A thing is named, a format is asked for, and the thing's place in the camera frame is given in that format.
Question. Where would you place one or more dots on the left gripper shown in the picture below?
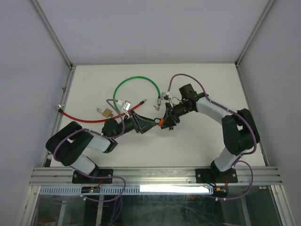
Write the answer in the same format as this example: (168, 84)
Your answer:
(140, 124)

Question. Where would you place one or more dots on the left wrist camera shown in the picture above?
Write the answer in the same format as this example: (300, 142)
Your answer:
(125, 105)

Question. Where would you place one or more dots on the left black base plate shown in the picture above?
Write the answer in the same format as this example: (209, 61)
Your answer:
(98, 175)

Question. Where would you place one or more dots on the orange black padlock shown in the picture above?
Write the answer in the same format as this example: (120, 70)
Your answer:
(159, 121)

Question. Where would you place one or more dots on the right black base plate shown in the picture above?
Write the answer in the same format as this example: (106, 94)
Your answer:
(212, 176)

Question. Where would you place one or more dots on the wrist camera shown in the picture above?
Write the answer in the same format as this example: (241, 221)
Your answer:
(166, 96)
(125, 105)

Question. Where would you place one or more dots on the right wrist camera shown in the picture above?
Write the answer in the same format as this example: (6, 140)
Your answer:
(166, 96)

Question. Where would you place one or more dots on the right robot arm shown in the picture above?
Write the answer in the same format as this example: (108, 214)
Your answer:
(238, 128)

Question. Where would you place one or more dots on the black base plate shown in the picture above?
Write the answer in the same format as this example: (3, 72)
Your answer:
(98, 175)
(212, 176)

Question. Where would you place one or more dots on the aluminium front rail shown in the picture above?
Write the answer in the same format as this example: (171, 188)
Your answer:
(134, 176)

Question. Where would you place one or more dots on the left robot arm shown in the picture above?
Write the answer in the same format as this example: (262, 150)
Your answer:
(68, 144)

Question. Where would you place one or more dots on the white slotted cable duct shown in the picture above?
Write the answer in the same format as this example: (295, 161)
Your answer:
(128, 190)

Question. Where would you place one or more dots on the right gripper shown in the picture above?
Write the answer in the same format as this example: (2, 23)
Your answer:
(169, 121)

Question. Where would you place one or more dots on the brass padlock near red cable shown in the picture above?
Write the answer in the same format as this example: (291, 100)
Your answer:
(106, 112)

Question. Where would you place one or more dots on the green cable lock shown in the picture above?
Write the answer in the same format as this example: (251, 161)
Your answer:
(134, 87)

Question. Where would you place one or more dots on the red cable lock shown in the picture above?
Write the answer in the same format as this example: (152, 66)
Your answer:
(93, 116)

